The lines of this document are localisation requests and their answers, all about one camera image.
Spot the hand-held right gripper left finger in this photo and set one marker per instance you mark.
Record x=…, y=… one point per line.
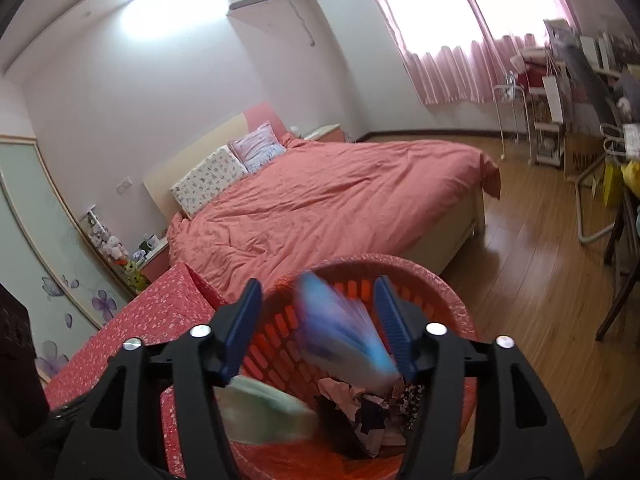
x=242, y=330

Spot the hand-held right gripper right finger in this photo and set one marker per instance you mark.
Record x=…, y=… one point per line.
x=395, y=330

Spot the blue printed cloth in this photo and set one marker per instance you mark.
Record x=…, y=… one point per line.
x=340, y=330

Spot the orange plastic laundry basket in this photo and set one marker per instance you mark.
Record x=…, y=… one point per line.
x=430, y=280

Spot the pale green cloth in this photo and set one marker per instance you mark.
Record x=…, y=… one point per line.
x=260, y=410

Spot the pink crumpled cloth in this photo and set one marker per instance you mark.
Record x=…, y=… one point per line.
x=342, y=395

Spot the pink nightstand with mugs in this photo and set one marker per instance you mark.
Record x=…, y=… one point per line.
x=155, y=262

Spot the dark cloth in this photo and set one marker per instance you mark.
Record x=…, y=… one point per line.
x=350, y=435

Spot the yellow green plush toy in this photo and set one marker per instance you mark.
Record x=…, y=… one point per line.
x=135, y=275

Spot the flower print wardrobe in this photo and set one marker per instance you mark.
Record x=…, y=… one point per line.
x=30, y=220

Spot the stuffed toys pile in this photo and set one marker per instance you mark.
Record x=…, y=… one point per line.
x=107, y=240

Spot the bed with pink duvet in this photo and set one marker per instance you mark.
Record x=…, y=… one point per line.
x=325, y=195

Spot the white patterned pillow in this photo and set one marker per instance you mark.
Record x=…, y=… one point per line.
x=207, y=180

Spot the cream and pink headboard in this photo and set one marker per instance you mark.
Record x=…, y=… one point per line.
x=165, y=180

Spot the pink frilled pillow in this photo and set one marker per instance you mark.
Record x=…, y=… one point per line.
x=257, y=147

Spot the cream nightstand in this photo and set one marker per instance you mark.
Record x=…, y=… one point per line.
x=325, y=134

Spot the yellow bag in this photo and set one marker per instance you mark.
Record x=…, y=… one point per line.
x=612, y=182

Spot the pink curtain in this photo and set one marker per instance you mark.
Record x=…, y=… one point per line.
x=450, y=70

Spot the white shelf cart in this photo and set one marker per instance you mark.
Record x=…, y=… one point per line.
x=550, y=110

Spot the cream bed frame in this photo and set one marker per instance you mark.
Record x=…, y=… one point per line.
x=450, y=230

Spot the white wall socket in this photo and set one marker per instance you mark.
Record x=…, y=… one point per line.
x=124, y=186

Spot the white tube chair frame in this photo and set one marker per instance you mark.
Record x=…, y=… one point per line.
x=582, y=210

